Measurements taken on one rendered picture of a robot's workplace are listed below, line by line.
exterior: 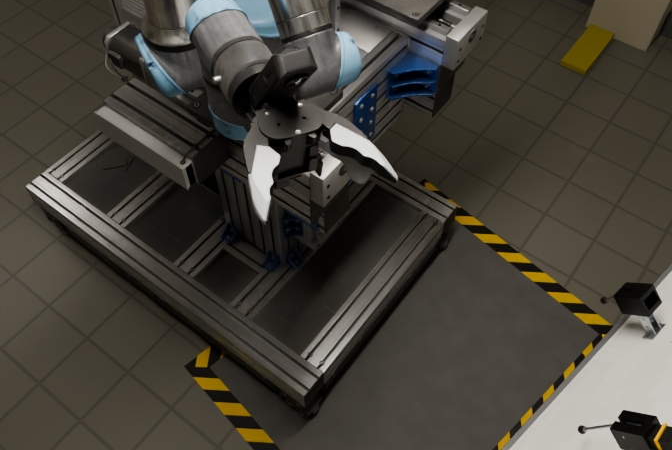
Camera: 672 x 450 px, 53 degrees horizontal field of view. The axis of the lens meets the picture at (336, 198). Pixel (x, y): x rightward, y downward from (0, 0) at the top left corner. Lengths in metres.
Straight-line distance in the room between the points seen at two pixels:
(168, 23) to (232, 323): 1.21
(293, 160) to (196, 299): 1.48
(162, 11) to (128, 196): 1.42
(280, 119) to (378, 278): 1.50
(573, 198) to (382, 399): 1.12
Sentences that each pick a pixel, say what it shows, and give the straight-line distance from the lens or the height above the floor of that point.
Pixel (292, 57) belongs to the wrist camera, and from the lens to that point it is 0.69.
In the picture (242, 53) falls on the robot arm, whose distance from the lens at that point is 0.81.
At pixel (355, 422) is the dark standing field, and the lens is 2.24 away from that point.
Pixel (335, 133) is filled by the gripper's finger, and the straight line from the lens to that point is 0.74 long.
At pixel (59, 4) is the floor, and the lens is 3.76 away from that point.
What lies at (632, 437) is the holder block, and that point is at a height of 1.13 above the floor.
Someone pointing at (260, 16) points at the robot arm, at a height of 1.39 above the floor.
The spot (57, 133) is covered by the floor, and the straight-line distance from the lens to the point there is 3.10.
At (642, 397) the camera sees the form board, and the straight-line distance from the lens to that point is 1.32.
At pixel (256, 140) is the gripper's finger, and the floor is 1.59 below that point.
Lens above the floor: 2.13
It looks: 53 degrees down
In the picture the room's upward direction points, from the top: straight up
